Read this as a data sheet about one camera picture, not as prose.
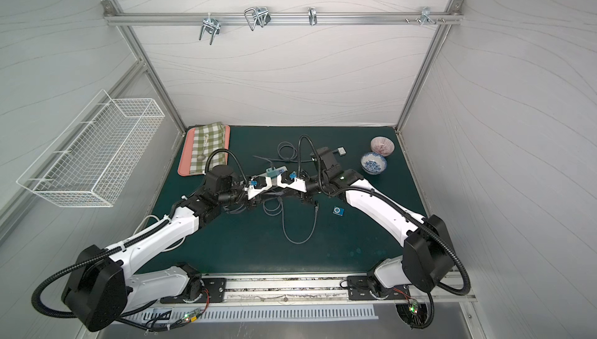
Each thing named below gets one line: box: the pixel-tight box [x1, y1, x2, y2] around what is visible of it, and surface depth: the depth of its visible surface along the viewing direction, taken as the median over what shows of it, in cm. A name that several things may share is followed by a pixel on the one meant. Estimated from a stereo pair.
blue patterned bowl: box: [360, 151, 388, 175], surface depth 106 cm
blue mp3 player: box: [331, 205, 346, 217], surface depth 92 cm
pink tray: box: [177, 125, 231, 177], surface depth 110 cm
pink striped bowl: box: [370, 136, 395, 157], surface depth 113 cm
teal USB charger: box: [265, 166, 279, 178], surface depth 97 cm
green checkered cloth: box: [189, 122, 226, 175], surface depth 114 cm
